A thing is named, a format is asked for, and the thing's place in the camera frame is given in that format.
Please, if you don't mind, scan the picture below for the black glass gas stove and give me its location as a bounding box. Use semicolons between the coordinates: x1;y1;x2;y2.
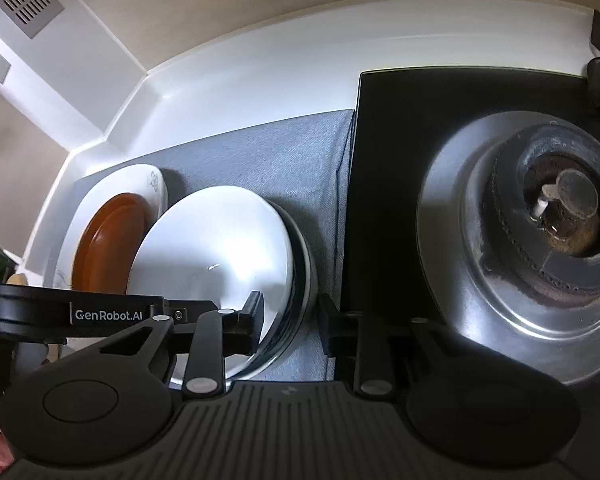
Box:
340;62;600;431

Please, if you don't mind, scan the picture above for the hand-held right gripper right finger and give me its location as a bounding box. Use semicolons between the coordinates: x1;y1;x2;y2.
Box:
319;293;478;397

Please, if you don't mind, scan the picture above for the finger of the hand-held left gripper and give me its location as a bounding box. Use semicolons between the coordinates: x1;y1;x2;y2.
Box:
161;299;218;323

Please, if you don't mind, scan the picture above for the grey mat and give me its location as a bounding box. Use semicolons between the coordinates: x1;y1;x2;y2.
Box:
72;107;356;386

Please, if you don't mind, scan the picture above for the white bowl with blue pattern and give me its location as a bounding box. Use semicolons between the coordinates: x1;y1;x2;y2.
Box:
126;185;305;391

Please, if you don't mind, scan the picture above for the silver gas stove burner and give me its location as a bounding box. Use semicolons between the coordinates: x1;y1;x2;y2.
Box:
416;109;600;386

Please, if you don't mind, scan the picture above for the white square floral plate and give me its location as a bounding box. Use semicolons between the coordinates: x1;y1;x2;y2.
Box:
54;164;169;295

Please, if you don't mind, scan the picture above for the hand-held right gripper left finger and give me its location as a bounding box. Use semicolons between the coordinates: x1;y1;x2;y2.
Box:
99;290;263;397

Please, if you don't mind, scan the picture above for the brown round plate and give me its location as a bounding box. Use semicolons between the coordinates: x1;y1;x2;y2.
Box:
71;192;151;293

